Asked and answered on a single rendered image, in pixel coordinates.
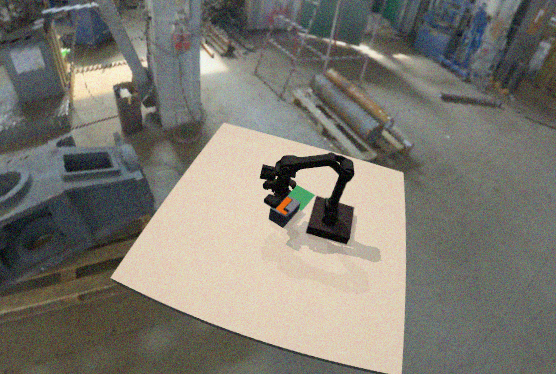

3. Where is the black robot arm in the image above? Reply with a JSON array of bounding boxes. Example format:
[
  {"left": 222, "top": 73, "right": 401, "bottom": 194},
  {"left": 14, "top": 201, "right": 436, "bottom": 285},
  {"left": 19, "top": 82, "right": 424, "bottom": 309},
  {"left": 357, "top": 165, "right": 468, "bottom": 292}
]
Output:
[{"left": 260, "top": 152, "right": 354, "bottom": 229}]

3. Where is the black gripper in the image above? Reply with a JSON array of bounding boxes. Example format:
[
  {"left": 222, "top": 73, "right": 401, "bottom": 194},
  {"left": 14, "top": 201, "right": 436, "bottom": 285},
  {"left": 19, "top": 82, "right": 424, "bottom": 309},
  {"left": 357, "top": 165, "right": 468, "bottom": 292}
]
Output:
[{"left": 264, "top": 179, "right": 297, "bottom": 209}]

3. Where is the orange l-shaped part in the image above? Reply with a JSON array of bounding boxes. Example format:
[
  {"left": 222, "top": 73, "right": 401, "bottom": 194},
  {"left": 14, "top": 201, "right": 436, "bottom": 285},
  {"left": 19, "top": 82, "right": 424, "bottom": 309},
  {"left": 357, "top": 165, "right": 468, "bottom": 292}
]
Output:
[{"left": 276, "top": 197, "right": 292, "bottom": 214}]

